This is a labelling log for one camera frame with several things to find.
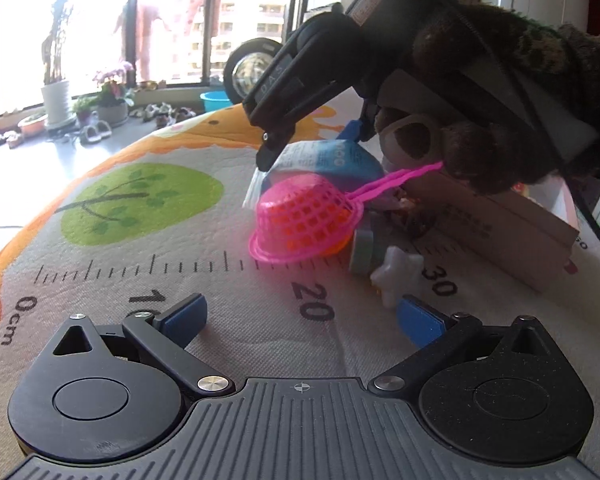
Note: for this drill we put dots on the grey green cylinder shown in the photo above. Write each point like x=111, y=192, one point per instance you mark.
x=362, y=255

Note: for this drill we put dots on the pink flower pot plant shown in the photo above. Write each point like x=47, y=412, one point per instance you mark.
x=112, y=95

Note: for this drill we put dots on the black window frame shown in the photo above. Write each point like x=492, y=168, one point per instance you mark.
x=132, y=35

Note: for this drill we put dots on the beige cardboard box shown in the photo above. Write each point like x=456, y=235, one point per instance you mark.
x=505, y=240

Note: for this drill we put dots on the blue and white packet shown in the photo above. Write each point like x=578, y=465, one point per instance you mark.
x=340, y=160

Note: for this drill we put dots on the small green pot plant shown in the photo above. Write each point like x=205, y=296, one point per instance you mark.
x=84, y=107

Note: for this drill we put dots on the blue plastic basin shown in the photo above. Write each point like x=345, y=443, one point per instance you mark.
x=216, y=101

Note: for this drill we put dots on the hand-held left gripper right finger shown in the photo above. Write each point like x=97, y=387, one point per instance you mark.
x=422, y=324

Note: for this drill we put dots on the orange plastic toy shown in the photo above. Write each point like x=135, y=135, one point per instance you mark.
x=337, y=245

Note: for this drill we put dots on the white pot with tall plant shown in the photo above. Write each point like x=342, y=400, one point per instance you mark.
x=56, y=100

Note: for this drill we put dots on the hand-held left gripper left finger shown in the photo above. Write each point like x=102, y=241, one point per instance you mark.
x=182, y=319

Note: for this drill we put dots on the white star toy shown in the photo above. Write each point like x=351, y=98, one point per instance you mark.
x=395, y=272

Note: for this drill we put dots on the pink plastic mesh basket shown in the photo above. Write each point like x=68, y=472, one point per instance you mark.
x=300, y=215

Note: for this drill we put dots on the person's right hand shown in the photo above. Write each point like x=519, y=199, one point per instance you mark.
x=480, y=160

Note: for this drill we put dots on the person's right forearm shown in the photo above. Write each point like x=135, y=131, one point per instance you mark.
x=590, y=70

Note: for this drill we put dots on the black wheel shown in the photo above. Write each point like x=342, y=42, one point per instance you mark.
x=245, y=72

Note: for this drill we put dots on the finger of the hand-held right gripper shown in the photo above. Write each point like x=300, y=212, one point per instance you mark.
x=357, y=130
x=270, y=152

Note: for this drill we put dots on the pink planter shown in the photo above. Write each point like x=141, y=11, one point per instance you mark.
x=32, y=125

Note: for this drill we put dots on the pile of shoes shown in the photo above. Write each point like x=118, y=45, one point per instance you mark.
x=162, y=115

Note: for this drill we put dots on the pair of white sandals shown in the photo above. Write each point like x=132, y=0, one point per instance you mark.
x=95, y=134

